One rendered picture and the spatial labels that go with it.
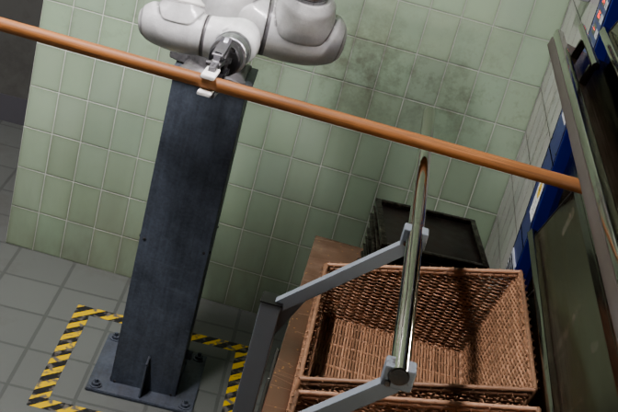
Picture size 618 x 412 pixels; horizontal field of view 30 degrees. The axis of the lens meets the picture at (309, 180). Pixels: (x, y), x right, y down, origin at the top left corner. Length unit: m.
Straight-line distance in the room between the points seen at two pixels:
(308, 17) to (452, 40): 0.74
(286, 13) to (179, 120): 0.41
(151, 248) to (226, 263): 0.73
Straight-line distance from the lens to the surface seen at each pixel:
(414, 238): 2.05
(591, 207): 1.76
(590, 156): 1.90
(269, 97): 2.44
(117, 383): 3.53
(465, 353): 2.93
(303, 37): 3.04
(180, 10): 2.75
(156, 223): 3.26
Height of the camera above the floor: 2.00
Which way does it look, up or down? 23 degrees down
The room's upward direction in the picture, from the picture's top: 15 degrees clockwise
